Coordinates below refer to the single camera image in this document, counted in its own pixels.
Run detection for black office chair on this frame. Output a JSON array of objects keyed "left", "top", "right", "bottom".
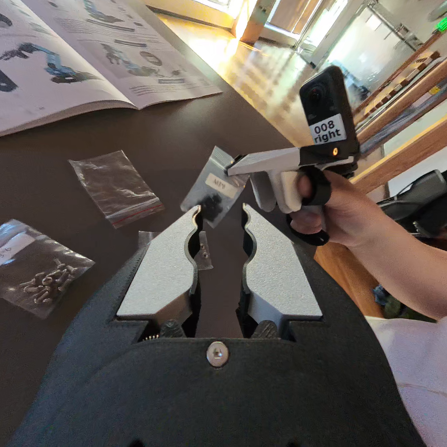
[{"left": 378, "top": 169, "right": 447, "bottom": 239}]

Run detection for clear zip bag red stripe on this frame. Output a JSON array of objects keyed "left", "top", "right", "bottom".
[{"left": 68, "top": 150, "right": 165, "bottom": 229}]

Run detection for open instruction booklet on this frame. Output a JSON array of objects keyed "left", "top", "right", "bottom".
[{"left": 0, "top": 0, "right": 223, "bottom": 137}]

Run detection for person's right hand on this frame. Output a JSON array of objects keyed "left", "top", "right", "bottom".
[{"left": 291, "top": 170, "right": 378, "bottom": 249}]

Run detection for wooden counter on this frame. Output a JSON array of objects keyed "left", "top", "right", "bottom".
[{"left": 351, "top": 31, "right": 447, "bottom": 196}]

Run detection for labelled zip bag two nuts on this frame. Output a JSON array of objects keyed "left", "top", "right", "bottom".
[{"left": 138, "top": 230, "right": 213, "bottom": 271}]

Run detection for dark brown desk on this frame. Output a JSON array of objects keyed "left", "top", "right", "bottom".
[{"left": 0, "top": 0, "right": 316, "bottom": 447}]

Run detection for small zip bag black screws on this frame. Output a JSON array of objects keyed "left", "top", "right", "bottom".
[{"left": 180, "top": 146, "right": 250, "bottom": 229}]

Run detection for labelled zip bag silver screws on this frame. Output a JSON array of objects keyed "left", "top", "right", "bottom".
[{"left": 0, "top": 219, "right": 95, "bottom": 319}]

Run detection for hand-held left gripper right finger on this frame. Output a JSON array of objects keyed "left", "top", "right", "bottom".
[{"left": 240, "top": 203, "right": 323, "bottom": 327}]

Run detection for person's right forearm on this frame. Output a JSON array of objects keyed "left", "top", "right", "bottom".
[{"left": 349, "top": 199, "right": 447, "bottom": 321}]

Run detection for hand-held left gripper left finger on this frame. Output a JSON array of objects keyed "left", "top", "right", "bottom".
[{"left": 116, "top": 205, "right": 203, "bottom": 323}]

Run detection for person's white shirt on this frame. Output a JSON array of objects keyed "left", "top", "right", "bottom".
[{"left": 365, "top": 315, "right": 447, "bottom": 447}]

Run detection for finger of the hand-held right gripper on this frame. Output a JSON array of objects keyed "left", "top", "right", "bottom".
[{"left": 224, "top": 147, "right": 301, "bottom": 177}]

